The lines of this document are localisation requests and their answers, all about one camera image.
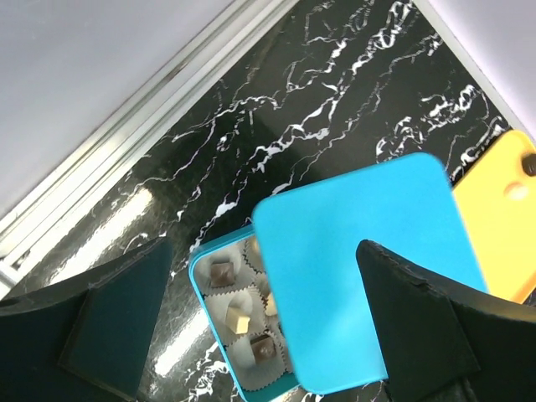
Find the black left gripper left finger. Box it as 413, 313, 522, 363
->
1, 237, 173, 401

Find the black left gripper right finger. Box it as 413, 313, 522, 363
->
356, 240, 535, 401

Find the dark chocolate square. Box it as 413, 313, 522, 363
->
209, 261, 235, 288

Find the white chocolate bar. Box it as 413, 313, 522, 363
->
225, 307, 250, 335

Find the blue tin lid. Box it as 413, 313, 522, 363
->
252, 152, 487, 394

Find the white chocolate round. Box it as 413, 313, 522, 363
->
265, 292, 277, 317

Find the dark chocolate edge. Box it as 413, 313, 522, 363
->
250, 334, 277, 364

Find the blue chocolate tin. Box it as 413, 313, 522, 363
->
188, 225, 298, 401

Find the dark chocolate topmost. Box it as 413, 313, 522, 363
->
522, 153, 536, 177

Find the yellow tray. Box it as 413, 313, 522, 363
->
453, 130, 535, 304

